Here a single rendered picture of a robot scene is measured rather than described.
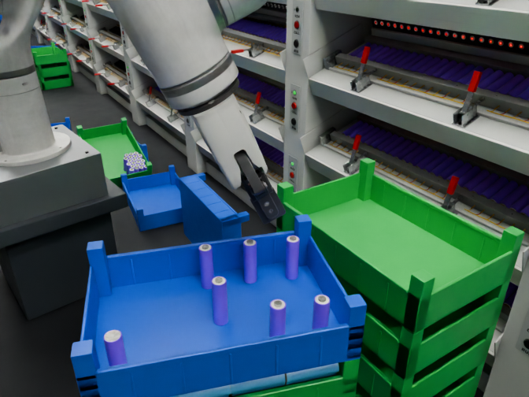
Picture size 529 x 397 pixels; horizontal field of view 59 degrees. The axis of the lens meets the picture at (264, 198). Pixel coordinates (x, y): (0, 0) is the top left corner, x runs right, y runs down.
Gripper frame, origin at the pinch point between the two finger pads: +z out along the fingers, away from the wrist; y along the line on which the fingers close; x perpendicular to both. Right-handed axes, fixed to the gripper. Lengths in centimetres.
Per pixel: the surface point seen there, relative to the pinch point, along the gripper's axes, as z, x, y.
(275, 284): 12.3, -4.4, 1.2
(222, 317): 7.6, -11.4, 7.4
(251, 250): 6.0, -4.9, 0.3
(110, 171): 32, -49, -127
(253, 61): 8, 15, -81
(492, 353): 55, 24, -1
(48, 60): 1, -81, -278
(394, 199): 20.8, 19.7, -13.2
